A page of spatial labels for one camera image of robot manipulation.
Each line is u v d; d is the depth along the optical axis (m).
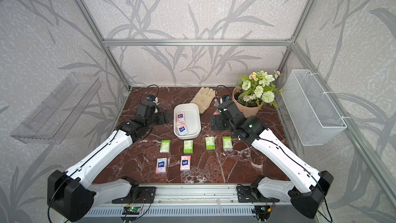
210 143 0.89
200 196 0.74
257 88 0.77
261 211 0.77
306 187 0.38
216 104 0.87
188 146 0.87
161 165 0.81
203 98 1.14
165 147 0.87
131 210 0.71
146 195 0.74
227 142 0.89
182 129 0.94
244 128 0.46
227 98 0.63
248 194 0.74
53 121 0.67
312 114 0.61
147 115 0.61
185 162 0.81
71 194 0.38
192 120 0.99
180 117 0.99
